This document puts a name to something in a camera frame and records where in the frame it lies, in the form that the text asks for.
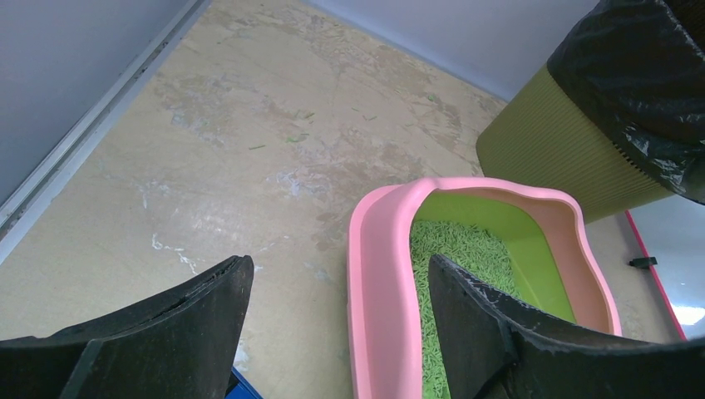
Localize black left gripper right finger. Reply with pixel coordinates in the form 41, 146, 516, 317
428, 255, 704, 398

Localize pink and green litter box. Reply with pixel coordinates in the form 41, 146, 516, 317
348, 177, 622, 398

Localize olive green trash bin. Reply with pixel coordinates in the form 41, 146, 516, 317
476, 66, 671, 223

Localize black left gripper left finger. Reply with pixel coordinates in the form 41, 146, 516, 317
1, 256, 254, 398

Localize black trash bag liner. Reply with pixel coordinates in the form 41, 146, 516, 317
547, 1, 704, 203

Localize pink framed whiteboard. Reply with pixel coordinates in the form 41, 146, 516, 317
625, 195, 704, 340

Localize green cat litter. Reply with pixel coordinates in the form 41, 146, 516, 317
410, 220, 520, 398

